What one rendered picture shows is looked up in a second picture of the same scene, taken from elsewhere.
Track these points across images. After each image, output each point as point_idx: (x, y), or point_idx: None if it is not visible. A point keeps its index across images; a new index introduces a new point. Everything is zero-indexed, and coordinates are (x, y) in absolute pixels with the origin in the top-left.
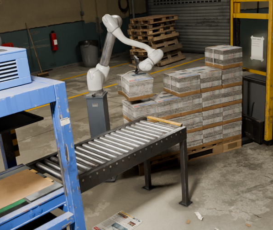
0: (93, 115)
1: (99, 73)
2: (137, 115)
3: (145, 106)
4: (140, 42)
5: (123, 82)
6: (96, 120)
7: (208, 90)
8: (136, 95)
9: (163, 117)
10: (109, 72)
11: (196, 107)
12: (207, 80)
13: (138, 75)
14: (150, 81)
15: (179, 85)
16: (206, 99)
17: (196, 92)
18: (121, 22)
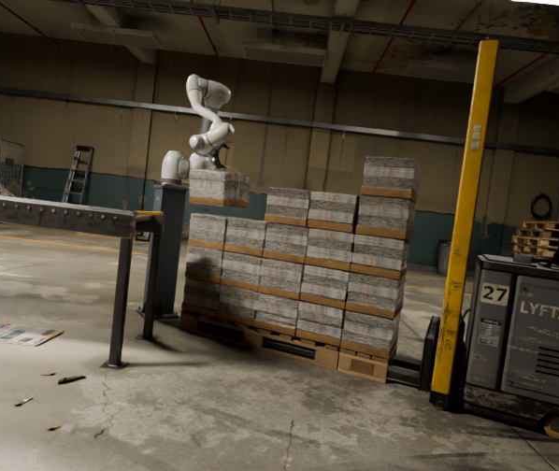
0: None
1: (174, 156)
2: (193, 227)
3: (207, 217)
4: (210, 111)
5: None
6: None
7: (322, 226)
8: (200, 195)
9: (232, 246)
10: (205, 167)
11: (293, 251)
12: (323, 206)
13: (219, 171)
14: (220, 177)
15: (267, 199)
16: (315, 243)
17: (297, 222)
18: (218, 91)
